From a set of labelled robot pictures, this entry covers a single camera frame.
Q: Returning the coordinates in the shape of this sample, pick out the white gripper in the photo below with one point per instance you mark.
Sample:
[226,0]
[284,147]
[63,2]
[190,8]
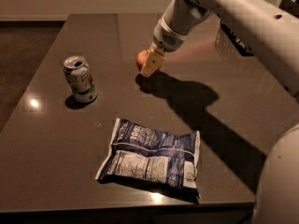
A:
[165,38]

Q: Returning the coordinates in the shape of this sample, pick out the red yellow apple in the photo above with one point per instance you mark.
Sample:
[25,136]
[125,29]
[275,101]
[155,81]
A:
[141,59]

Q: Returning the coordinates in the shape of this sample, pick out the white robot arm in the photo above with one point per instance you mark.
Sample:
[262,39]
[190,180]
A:
[272,34]

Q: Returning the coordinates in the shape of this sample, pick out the blue chip bag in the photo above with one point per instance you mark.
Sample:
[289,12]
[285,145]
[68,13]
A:
[141,153]

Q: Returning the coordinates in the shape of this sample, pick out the green white soda can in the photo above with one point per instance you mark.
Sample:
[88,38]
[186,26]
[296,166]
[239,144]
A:
[78,75]

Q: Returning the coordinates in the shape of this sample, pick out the black wire basket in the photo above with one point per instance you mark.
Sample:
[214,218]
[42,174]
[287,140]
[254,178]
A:
[243,49]

